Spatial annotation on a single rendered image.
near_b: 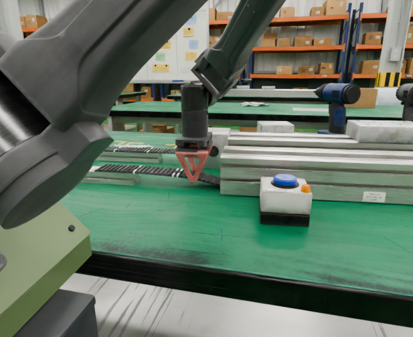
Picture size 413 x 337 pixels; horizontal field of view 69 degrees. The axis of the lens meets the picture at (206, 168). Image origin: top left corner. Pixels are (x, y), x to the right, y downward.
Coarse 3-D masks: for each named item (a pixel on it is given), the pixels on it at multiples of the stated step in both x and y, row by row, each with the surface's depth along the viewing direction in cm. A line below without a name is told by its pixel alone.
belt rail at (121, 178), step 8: (96, 168) 71; (88, 176) 70; (96, 176) 69; (104, 176) 69; (112, 176) 69; (120, 176) 68; (128, 176) 68; (136, 176) 70; (112, 184) 69; (120, 184) 69; (128, 184) 69
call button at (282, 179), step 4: (276, 176) 52; (280, 176) 52; (284, 176) 52; (288, 176) 52; (292, 176) 52; (276, 180) 51; (280, 180) 50; (284, 180) 50; (288, 180) 50; (292, 180) 50; (296, 180) 51; (280, 184) 50; (284, 184) 50; (288, 184) 50; (292, 184) 50
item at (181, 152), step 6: (186, 144) 64; (180, 150) 62; (186, 150) 62; (192, 150) 62; (198, 150) 63; (180, 156) 63; (186, 156) 63; (192, 156) 63; (198, 156) 62; (204, 156) 62; (180, 162) 64; (186, 162) 65; (186, 168) 64; (198, 168) 64; (186, 174) 65; (198, 174) 65; (192, 180) 66
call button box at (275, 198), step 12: (264, 180) 54; (300, 180) 54; (264, 192) 49; (276, 192) 49; (288, 192) 48; (300, 192) 48; (264, 204) 49; (276, 204) 49; (288, 204) 49; (300, 204) 48; (264, 216) 50; (276, 216) 50; (288, 216) 49; (300, 216) 49
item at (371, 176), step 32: (224, 160) 61; (256, 160) 60; (288, 160) 59; (320, 160) 58; (352, 160) 57; (384, 160) 57; (224, 192) 63; (256, 192) 62; (320, 192) 60; (352, 192) 59; (384, 192) 58
